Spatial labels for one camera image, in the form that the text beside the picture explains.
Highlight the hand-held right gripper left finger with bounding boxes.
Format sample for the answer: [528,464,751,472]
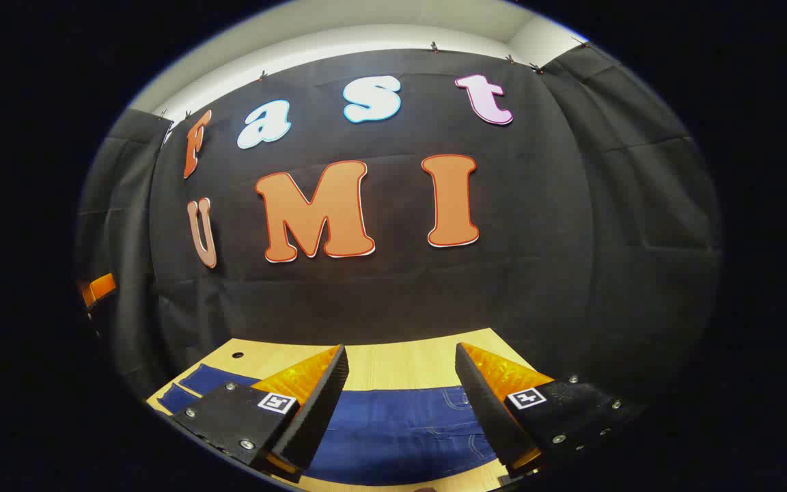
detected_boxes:
[171,344,350,483]

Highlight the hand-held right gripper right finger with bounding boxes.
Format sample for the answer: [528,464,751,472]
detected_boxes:
[454,342,647,479]

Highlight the blue denim jeans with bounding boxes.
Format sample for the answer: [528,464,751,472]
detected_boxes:
[156,364,503,487]

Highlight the black backdrop cloth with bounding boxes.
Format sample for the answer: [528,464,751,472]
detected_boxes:
[76,45,722,411]

